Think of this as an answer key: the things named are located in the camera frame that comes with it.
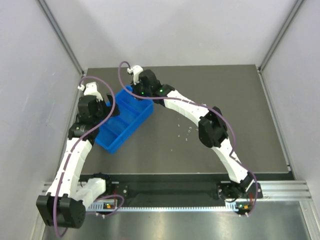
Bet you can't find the blue plastic compartment bin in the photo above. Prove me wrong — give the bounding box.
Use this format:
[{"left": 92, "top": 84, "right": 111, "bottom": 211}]
[{"left": 95, "top": 89, "right": 154, "bottom": 154}]

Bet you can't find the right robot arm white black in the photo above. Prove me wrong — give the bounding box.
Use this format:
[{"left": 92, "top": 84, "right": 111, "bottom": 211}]
[{"left": 127, "top": 65, "right": 259, "bottom": 199}]

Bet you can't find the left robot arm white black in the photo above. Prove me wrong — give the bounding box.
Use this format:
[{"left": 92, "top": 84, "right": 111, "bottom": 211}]
[{"left": 36, "top": 93, "right": 120, "bottom": 229}]

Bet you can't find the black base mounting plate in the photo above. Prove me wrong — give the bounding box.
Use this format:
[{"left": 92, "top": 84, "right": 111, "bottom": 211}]
[{"left": 107, "top": 181, "right": 241, "bottom": 201}]

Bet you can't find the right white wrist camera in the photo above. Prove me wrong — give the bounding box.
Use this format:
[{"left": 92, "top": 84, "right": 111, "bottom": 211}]
[{"left": 127, "top": 65, "right": 143, "bottom": 85}]

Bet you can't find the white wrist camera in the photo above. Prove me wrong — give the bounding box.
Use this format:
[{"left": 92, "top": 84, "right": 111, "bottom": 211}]
[
  {"left": 127, "top": 65, "right": 143, "bottom": 85},
  {"left": 77, "top": 81, "right": 103, "bottom": 101}
]

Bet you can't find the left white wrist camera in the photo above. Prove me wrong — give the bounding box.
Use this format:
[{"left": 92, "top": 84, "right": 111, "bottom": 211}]
[{"left": 77, "top": 81, "right": 103, "bottom": 101}]

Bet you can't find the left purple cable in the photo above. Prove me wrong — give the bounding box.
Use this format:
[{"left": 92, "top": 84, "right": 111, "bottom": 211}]
[{"left": 53, "top": 76, "right": 125, "bottom": 238}]

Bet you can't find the grey slotted cable duct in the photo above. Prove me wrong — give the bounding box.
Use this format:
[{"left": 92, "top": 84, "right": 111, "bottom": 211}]
[{"left": 86, "top": 200, "right": 250, "bottom": 214}]

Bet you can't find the aluminium frame rail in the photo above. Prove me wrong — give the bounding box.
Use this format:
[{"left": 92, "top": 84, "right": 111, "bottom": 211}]
[{"left": 258, "top": 180, "right": 312, "bottom": 202}]

